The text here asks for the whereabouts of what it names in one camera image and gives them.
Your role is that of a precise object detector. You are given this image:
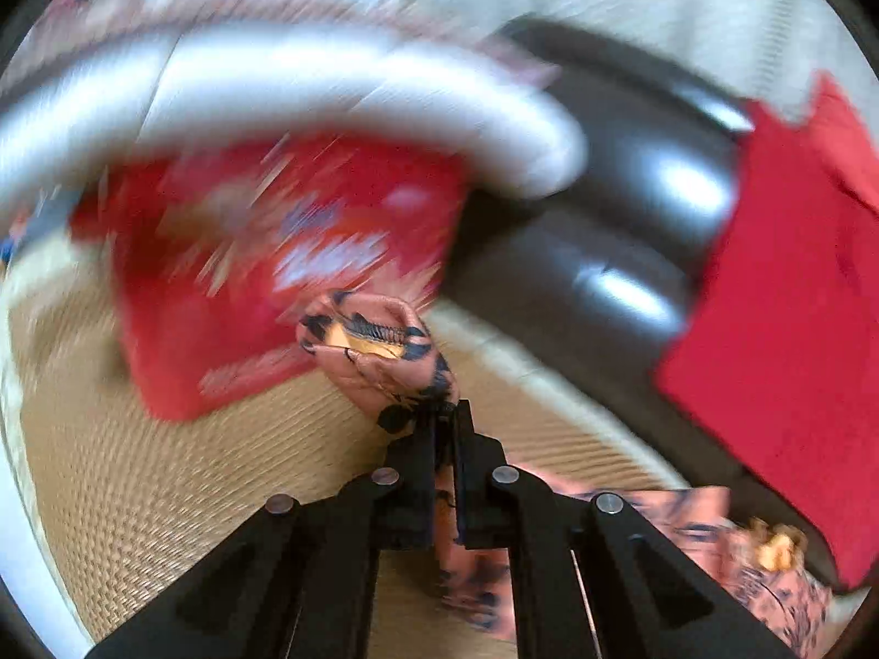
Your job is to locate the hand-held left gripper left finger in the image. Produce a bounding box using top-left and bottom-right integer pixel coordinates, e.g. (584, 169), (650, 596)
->
(86, 412), (441, 659)

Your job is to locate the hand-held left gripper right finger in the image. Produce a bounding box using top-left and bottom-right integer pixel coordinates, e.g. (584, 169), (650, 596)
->
(454, 399), (815, 659)

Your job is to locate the pink floral garment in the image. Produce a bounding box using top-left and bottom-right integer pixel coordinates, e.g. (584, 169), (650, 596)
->
(297, 292), (842, 653)

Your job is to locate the woven straw mat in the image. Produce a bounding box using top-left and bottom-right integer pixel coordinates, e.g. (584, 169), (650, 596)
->
(0, 267), (694, 659)

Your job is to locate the red printed bag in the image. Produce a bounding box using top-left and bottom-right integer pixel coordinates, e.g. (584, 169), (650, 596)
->
(69, 144), (475, 423)

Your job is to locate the dark brown sofa back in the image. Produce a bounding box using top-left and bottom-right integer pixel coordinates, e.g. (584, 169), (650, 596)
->
(439, 17), (853, 591)

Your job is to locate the red cloth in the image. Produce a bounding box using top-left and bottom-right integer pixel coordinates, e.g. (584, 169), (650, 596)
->
(652, 72), (879, 591)

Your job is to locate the white quilted cushion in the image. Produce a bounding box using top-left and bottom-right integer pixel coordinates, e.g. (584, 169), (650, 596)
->
(0, 31), (588, 221)

